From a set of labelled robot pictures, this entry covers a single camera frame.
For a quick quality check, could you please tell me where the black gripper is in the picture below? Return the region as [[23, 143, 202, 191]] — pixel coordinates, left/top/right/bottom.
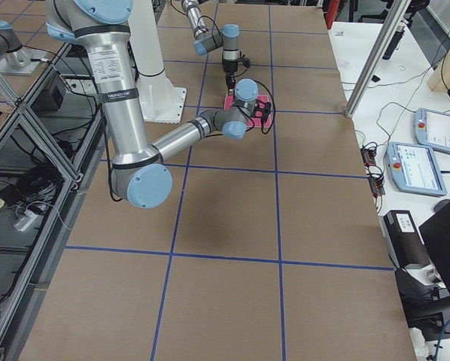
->
[[222, 59, 240, 93]]

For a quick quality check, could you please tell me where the pink towel grey trim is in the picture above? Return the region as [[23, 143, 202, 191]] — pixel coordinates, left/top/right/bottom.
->
[[223, 93, 274, 130]]

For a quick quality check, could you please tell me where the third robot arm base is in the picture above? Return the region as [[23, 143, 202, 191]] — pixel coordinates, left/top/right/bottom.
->
[[0, 20, 47, 76]]

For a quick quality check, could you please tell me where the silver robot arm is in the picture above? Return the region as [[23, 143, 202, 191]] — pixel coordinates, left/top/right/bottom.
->
[[47, 1, 259, 209], [181, 0, 243, 95]]

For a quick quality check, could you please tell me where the small electronics board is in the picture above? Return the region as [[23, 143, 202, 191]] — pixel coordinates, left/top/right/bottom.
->
[[360, 141, 385, 199]]

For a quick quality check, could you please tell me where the black handheld device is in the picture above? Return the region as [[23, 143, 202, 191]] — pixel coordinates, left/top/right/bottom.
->
[[382, 24, 406, 60]]

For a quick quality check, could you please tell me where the near teach pendant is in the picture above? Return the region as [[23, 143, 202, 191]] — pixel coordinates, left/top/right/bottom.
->
[[385, 142, 447, 197]]

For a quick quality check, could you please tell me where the teach pendant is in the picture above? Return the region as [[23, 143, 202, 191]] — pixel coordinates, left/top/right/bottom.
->
[[385, 142, 447, 197], [413, 108, 450, 154]]

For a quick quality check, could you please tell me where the far teach pendant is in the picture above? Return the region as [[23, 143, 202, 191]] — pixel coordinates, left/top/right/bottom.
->
[[413, 108, 450, 154]]

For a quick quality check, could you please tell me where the black box white label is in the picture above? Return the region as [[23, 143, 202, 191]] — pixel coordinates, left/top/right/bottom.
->
[[382, 210, 430, 269]]

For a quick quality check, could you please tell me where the black monitor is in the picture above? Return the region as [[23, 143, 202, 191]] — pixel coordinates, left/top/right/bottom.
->
[[419, 201, 450, 291]]

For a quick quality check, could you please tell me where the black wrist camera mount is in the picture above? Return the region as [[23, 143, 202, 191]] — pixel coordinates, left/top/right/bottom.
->
[[251, 102, 272, 128], [237, 55, 251, 69]]

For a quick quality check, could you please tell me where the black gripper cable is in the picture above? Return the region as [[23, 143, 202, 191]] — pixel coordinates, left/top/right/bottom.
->
[[254, 80, 277, 135]]

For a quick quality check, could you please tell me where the white pedestal column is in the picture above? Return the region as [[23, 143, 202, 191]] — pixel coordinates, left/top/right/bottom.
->
[[128, 0, 187, 123]]

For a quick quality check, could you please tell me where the aluminium frame post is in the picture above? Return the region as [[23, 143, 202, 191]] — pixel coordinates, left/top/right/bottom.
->
[[344, 0, 411, 118]]

